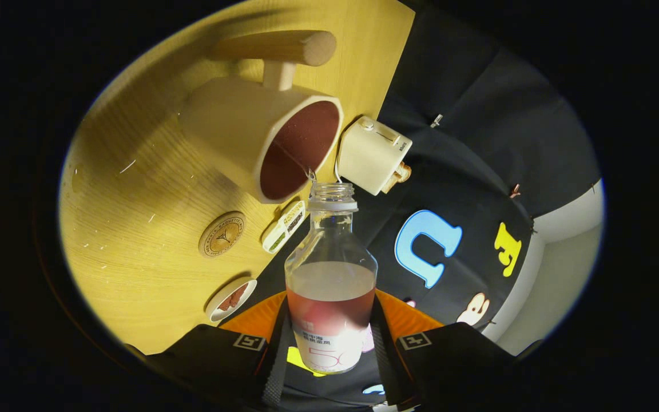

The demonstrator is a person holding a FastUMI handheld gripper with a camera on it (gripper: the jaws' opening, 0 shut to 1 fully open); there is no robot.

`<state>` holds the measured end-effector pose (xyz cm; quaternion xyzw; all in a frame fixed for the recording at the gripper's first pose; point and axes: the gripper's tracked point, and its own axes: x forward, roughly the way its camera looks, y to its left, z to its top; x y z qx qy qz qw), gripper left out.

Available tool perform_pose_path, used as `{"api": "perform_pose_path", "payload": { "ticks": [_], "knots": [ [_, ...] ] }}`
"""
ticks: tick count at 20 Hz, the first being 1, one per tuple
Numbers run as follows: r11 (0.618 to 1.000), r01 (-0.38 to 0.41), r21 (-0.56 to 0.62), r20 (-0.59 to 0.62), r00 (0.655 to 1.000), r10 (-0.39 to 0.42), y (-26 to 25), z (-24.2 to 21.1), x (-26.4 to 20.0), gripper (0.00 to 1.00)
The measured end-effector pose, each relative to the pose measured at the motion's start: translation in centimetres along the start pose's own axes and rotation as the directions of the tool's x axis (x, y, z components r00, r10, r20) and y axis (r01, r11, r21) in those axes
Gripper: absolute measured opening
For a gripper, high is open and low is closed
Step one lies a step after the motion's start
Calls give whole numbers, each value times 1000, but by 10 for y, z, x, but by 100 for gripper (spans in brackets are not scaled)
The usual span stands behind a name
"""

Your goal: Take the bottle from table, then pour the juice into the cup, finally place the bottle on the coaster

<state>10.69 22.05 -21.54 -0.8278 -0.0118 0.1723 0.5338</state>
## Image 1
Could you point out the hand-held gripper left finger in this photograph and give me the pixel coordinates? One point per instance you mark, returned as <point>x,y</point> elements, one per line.
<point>275,366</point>

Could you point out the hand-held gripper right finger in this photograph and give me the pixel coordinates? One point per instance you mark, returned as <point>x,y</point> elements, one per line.
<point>386,366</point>

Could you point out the clear juice bottle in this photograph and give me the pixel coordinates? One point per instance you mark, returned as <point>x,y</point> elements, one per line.
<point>329,320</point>

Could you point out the round cork coaster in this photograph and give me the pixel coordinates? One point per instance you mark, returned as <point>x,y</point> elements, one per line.
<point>222,234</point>

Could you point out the white round plate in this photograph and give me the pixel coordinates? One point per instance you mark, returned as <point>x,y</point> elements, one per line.
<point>215,313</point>

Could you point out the white divided dish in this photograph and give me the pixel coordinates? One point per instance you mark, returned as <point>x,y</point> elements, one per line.
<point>284,227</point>

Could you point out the toast slice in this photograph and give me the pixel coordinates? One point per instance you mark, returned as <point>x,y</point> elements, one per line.
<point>389,184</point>
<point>403,171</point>

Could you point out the white toaster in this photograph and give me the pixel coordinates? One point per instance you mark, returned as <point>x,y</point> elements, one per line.
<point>369,154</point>

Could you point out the copper clip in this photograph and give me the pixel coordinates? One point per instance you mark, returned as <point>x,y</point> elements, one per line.
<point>514,190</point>

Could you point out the wooden table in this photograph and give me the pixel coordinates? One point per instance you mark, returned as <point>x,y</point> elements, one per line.
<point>135,189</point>

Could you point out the black backdrop cloth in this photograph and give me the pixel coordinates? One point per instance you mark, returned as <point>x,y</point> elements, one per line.
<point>467,143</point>

